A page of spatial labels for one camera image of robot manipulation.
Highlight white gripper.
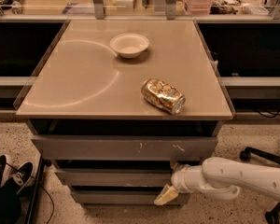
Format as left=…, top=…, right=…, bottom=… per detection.
left=154, top=161, right=205, bottom=206

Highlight grey drawer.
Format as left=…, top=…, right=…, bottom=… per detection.
left=32, top=135, right=217, bottom=161
left=70, top=190, right=191, bottom=206
left=56, top=169, right=172, bottom=187

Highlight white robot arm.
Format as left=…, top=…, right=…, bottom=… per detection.
left=154, top=157, right=280, bottom=205

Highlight grey bottom drawer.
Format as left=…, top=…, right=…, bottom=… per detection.
left=70, top=190, right=191, bottom=206

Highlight grey drawer cabinet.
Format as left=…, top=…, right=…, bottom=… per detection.
left=15, top=20, right=233, bottom=193

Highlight grey top drawer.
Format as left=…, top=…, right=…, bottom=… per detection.
left=32, top=135, right=217, bottom=161

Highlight crushed gold soda can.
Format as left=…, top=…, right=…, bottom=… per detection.
left=141, top=78, right=186, bottom=115

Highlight black office chair base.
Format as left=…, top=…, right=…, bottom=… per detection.
left=239, top=142, right=280, bottom=224

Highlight white paper bowl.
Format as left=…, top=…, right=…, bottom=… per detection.
left=110, top=34, right=149, bottom=59

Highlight black sneaker right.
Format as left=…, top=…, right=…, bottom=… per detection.
left=9, top=161, right=34, bottom=194

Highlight black floor cable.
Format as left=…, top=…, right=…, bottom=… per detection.
left=0, top=151, right=56, bottom=224

